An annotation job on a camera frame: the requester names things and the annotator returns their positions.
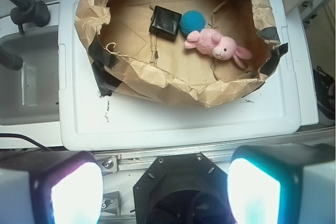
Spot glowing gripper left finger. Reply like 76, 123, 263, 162
1, 151, 103, 223

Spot crumpled brown paper bin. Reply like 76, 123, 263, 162
75, 0, 288, 108

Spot pink plush bunny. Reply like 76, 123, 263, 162
184, 28, 253, 70

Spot white plastic lid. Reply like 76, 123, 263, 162
58, 0, 301, 151

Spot black box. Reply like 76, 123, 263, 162
149, 5, 182, 41

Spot black faucet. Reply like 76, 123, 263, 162
9, 0, 51, 35

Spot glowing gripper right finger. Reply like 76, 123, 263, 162
227, 144, 335, 223

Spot aluminium extrusion rail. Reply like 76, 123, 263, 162
93, 125, 336, 174

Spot grey sink basin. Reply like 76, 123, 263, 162
1, 26, 59, 126

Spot black cable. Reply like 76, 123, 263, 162
0, 133, 53, 152

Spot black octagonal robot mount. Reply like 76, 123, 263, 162
133, 153, 236, 223

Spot teal knitted ball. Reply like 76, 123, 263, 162
180, 10, 206, 36

